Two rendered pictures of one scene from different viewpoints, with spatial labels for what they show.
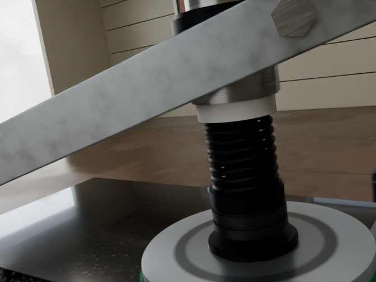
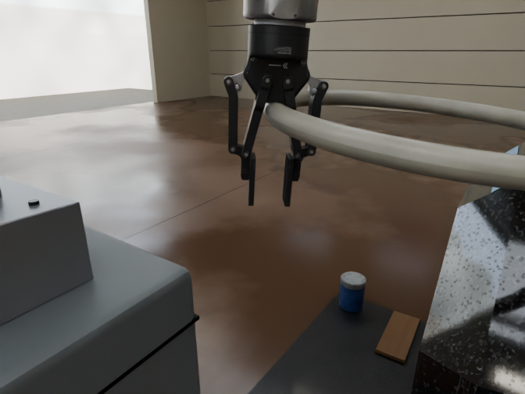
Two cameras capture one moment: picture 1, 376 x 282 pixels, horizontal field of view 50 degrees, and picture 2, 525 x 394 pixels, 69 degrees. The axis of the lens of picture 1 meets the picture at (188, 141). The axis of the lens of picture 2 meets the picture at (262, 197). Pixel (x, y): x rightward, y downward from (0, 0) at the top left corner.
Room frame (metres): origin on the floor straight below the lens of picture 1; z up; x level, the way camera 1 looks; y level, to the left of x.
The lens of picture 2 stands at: (0.01, 0.86, 1.00)
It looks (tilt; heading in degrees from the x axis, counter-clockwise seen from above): 21 degrees down; 356
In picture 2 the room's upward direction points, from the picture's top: straight up
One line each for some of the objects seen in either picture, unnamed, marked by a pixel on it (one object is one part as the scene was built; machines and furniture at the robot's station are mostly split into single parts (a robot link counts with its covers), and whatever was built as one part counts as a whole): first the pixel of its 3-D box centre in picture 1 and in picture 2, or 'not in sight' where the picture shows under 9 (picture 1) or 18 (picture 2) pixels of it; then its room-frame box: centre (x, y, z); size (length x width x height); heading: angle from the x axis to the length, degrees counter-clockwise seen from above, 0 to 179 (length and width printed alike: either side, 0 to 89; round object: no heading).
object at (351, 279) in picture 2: not in sight; (351, 291); (1.29, 0.40, 0.08); 0.10 x 0.10 x 0.13
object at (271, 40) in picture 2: not in sight; (276, 64); (0.51, 0.81, 0.98); 0.08 x 0.07 x 0.09; 90
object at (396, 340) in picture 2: not in sight; (398, 334); (1.09, 0.28, 0.02); 0.25 x 0.10 x 0.01; 144
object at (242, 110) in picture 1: (234, 95); not in sight; (0.36, -0.05, 0.97); 0.07 x 0.07 x 0.04
